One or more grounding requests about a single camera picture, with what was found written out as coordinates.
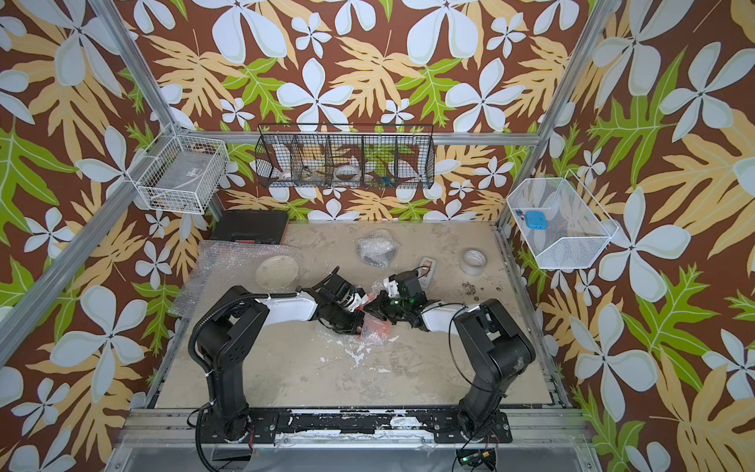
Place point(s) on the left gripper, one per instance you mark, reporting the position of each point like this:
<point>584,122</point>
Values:
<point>356,324</point>

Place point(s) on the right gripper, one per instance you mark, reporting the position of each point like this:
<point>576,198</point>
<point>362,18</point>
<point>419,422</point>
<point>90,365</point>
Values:
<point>379,303</point>

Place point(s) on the orange dinner plate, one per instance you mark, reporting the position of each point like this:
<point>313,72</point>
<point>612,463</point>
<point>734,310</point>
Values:
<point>375,331</point>

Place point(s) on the bubble wrap pile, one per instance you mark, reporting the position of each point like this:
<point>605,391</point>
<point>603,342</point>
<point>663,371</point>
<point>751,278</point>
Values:
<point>222,265</point>

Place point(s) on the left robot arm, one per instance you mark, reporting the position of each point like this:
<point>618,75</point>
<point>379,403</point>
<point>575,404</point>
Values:
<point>223,338</point>

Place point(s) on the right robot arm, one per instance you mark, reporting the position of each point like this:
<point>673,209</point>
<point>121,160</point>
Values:
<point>497,349</point>

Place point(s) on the cream dinner plate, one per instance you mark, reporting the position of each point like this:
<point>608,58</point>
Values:
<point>277,273</point>

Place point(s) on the grey tape dispenser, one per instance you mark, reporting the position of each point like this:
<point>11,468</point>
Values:
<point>426,271</point>

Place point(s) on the clear tape roll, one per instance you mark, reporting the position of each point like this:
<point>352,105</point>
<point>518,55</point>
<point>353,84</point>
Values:
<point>473,262</point>

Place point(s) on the black plastic case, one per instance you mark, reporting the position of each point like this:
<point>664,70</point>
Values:
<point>252,226</point>

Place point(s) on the blue small object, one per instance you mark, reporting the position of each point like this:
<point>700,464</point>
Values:
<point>536,220</point>

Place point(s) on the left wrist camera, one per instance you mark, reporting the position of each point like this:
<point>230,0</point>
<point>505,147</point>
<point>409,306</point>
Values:
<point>358,298</point>

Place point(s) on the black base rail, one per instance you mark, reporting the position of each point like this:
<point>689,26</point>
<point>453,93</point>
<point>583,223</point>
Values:
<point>440,424</point>

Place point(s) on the black wire basket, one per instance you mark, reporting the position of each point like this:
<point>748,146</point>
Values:
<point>387,156</point>

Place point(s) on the white wire basket right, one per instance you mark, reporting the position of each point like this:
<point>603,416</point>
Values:
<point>579,230</point>

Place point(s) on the white wire basket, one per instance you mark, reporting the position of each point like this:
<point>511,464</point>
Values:
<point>179,171</point>
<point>579,230</point>

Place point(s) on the white wire basket left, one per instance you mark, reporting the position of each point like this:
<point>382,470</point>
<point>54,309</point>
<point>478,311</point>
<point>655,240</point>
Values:
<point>179,171</point>

